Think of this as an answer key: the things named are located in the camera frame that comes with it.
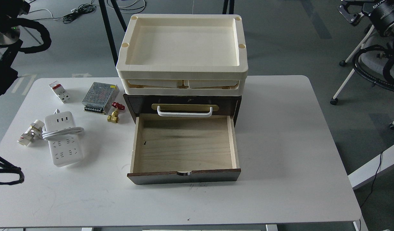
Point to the white power strip with cable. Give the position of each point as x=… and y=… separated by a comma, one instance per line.
x=63, y=137

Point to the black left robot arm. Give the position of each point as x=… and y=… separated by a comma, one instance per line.
x=10, y=11

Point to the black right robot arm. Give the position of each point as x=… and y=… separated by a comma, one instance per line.
x=381, y=15

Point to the open wooden drawer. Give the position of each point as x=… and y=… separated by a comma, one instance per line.
x=184, y=150

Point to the cream plastic stacked tray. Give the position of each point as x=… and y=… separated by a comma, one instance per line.
x=183, y=55

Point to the metal mesh power supply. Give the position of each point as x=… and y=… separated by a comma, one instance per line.
x=100, y=97

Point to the white plastic pipe valve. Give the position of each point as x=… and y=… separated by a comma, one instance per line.
x=33, y=132

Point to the brass valve red handle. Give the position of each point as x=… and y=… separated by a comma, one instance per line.
x=114, y=117

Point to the white circuit breaker red switch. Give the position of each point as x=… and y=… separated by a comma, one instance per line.
x=60, y=91

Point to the white frame office chair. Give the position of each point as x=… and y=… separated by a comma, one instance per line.
x=373, y=62

